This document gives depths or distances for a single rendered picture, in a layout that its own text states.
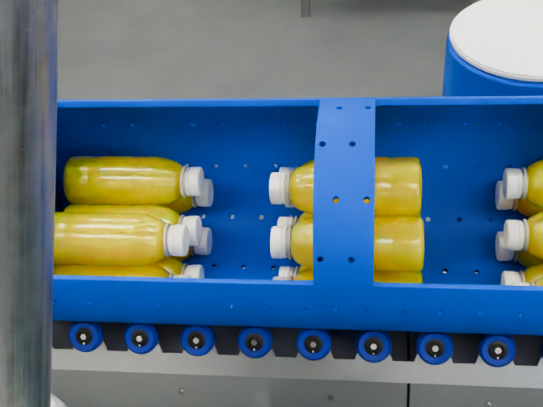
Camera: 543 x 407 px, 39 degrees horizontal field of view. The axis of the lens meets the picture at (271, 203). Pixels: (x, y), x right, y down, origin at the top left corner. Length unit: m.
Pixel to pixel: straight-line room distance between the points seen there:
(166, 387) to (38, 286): 0.65
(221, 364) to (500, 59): 0.68
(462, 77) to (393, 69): 1.84
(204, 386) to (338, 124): 0.41
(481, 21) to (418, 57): 1.84
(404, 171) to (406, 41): 2.50
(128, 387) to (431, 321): 0.43
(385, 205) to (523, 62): 0.52
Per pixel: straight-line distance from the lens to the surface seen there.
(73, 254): 0.97
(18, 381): 0.47
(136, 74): 3.35
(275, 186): 0.92
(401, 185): 0.90
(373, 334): 0.98
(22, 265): 0.43
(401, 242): 0.90
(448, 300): 0.87
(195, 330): 1.01
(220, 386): 1.06
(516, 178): 1.00
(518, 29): 1.44
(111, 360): 1.08
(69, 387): 1.13
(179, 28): 3.62
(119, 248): 0.95
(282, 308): 0.89
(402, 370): 1.02
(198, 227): 1.02
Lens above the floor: 1.76
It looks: 43 degrees down
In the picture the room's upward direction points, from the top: 6 degrees counter-clockwise
